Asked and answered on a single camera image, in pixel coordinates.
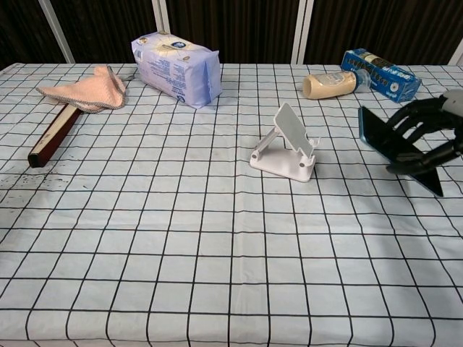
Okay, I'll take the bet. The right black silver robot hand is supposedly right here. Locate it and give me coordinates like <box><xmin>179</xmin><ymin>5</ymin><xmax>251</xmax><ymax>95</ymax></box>
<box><xmin>385</xmin><ymin>90</ymin><xmax>463</xmax><ymax>176</ymax></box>

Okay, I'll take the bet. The black smartphone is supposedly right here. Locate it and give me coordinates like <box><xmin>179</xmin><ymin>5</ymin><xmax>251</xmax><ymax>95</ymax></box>
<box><xmin>357</xmin><ymin>106</ymin><xmax>444</xmax><ymax>198</ymax></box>

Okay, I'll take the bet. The white folding phone stand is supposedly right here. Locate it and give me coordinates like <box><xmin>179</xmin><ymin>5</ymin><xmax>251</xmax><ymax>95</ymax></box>
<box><xmin>249</xmin><ymin>102</ymin><xmax>322</xmax><ymax>183</ymax></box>

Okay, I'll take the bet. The blue cookie box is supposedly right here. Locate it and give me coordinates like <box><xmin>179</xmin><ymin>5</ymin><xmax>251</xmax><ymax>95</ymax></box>
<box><xmin>340</xmin><ymin>48</ymin><xmax>423</xmax><ymax>105</ymax></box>

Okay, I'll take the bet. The beige squeeze bottle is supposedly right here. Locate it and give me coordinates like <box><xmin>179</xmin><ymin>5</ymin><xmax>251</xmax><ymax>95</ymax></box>
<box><xmin>302</xmin><ymin>69</ymin><xmax>372</xmax><ymax>100</ymax></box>

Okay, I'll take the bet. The white blue tissue pack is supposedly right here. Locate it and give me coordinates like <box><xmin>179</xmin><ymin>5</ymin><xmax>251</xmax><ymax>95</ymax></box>
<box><xmin>130</xmin><ymin>31</ymin><xmax>223</xmax><ymax>109</ymax></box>

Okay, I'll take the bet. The checkered light blue tablecloth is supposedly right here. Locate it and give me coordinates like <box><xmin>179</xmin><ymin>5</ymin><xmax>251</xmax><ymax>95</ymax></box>
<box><xmin>0</xmin><ymin>63</ymin><xmax>463</xmax><ymax>347</ymax></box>

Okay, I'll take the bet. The pink cloth with grey trim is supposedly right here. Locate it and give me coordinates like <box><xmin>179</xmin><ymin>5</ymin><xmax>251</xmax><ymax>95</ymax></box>
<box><xmin>35</xmin><ymin>64</ymin><xmax>128</xmax><ymax>113</ymax></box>

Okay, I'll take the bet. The dark wooden stick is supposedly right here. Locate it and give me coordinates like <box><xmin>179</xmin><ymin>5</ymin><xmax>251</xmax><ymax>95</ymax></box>
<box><xmin>27</xmin><ymin>103</ymin><xmax>84</xmax><ymax>169</ymax></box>

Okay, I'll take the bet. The white partition frame post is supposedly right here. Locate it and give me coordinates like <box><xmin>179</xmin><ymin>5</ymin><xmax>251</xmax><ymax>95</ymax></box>
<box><xmin>447</xmin><ymin>27</ymin><xmax>463</xmax><ymax>66</ymax></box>
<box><xmin>38</xmin><ymin>0</ymin><xmax>75</xmax><ymax>64</ymax></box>
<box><xmin>151</xmin><ymin>0</ymin><xmax>171</xmax><ymax>35</ymax></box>
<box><xmin>290</xmin><ymin>0</ymin><xmax>314</xmax><ymax>65</ymax></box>

